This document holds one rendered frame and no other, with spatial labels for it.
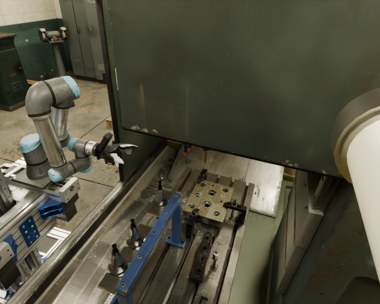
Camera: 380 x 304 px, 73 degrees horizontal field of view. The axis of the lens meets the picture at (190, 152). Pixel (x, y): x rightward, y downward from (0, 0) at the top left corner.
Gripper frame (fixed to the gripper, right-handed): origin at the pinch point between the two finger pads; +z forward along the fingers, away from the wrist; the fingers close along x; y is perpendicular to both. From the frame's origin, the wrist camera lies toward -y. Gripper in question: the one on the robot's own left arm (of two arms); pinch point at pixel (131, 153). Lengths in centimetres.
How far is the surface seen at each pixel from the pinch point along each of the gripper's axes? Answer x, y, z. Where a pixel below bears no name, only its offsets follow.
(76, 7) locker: -400, -20, -323
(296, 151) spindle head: 33, -38, 67
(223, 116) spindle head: 32, -43, 47
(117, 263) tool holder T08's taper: 53, 4, 22
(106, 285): 58, 8, 20
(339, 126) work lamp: 78, -65, 59
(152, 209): 23.3, 8.4, 21.1
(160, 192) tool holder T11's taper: 19.5, 1.8, 23.3
